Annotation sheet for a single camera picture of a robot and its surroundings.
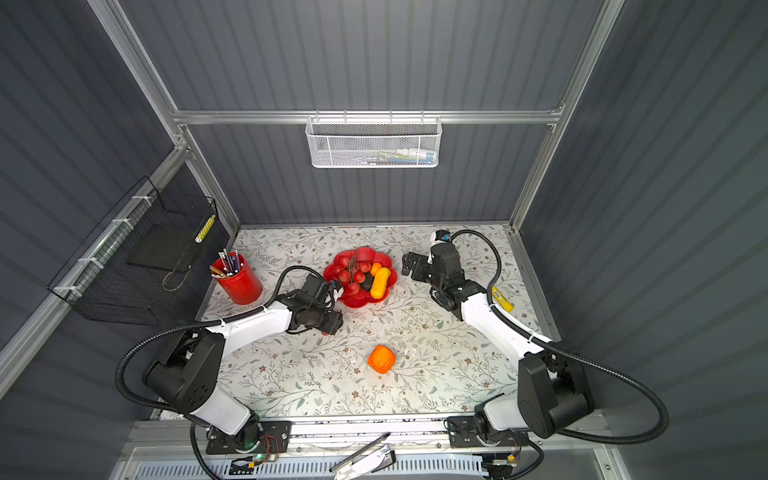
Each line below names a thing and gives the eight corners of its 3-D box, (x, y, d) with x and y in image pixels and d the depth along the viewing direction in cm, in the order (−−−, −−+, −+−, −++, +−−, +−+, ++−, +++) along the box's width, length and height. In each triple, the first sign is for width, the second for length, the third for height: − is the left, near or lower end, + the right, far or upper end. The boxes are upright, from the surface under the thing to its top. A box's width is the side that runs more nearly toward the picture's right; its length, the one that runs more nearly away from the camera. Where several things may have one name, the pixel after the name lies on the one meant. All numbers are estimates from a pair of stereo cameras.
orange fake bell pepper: (367, 365, 87) (366, 357, 82) (379, 350, 90) (378, 341, 85) (385, 378, 85) (384, 370, 80) (396, 362, 88) (396, 354, 83)
